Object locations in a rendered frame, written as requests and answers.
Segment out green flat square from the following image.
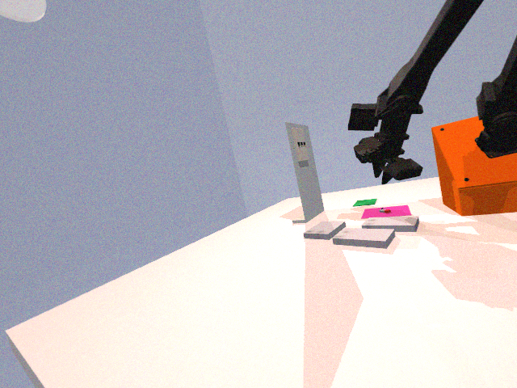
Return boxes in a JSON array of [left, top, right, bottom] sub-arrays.
[[353, 198, 377, 207]]

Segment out pink square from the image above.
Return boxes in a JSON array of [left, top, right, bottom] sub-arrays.
[[361, 205, 411, 219]]

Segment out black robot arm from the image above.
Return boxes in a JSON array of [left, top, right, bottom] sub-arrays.
[[348, 0, 517, 163]]

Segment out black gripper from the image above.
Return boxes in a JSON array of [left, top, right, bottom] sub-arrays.
[[372, 131, 423, 184]]

